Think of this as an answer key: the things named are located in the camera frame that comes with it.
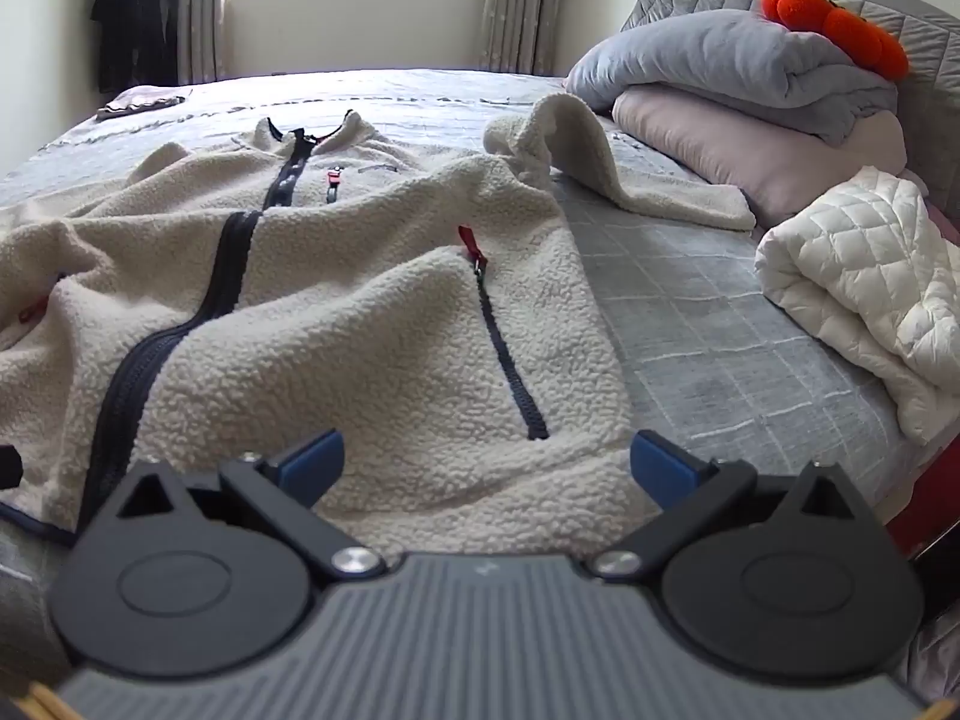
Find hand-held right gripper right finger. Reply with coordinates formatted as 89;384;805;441
589;429;863;584

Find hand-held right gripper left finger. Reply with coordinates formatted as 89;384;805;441
112;429;387;584

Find cream fleece zip jacket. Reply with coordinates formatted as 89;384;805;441
0;94;758;563

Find dark hanging clothes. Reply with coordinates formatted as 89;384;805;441
90;0;181;95

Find grey checked bedspread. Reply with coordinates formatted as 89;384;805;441
0;67;938;691

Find white quilted blanket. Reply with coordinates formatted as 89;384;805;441
754;165;960;445

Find pink pillow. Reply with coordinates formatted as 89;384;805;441
611;86;908;230

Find small folded grey cloth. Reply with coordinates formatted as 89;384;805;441
96;85;194;121

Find grey folded blanket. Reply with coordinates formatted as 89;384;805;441
564;13;901;147

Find beige curtain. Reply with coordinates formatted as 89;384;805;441
176;0;233;83
480;0;563;76

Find orange plush toy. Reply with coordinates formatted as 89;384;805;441
761;0;910;80

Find red bed frame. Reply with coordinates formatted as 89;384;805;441
889;435;960;563

